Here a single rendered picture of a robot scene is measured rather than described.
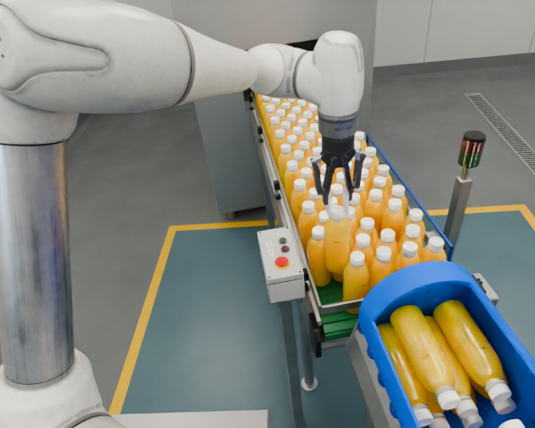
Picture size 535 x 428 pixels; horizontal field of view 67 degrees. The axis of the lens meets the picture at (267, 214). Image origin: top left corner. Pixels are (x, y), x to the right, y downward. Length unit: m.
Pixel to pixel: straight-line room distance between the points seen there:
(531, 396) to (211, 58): 0.87
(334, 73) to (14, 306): 0.67
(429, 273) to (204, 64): 0.65
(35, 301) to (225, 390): 1.63
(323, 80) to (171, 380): 1.79
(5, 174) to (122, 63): 0.24
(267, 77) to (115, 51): 0.51
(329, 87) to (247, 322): 1.74
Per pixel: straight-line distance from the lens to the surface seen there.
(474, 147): 1.38
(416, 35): 5.17
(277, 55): 0.90
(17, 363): 0.73
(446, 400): 0.89
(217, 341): 2.35
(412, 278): 0.93
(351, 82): 0.86
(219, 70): 0.53
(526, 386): 1.04
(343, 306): 1.19
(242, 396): 2.16
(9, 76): 0.41
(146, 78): 0.44
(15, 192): 0.60
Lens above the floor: 1.91
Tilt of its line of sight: 39 degrees down
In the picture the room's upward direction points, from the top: 8 degrees counter-clockwise
